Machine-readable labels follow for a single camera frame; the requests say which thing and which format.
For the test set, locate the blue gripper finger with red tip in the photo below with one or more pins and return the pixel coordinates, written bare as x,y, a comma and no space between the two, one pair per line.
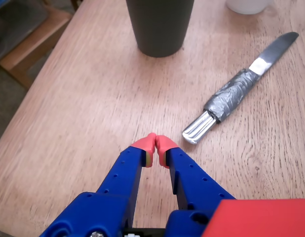
192,177
118,177

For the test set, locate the wooden bench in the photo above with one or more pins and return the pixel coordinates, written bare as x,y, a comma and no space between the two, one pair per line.
31,51

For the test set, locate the gray tall cup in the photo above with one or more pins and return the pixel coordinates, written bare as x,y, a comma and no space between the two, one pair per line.
160,27

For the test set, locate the white paper cup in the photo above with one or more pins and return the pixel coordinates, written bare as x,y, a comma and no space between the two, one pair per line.
246,6

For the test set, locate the red camera mount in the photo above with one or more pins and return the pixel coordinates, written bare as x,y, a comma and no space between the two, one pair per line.
261,219

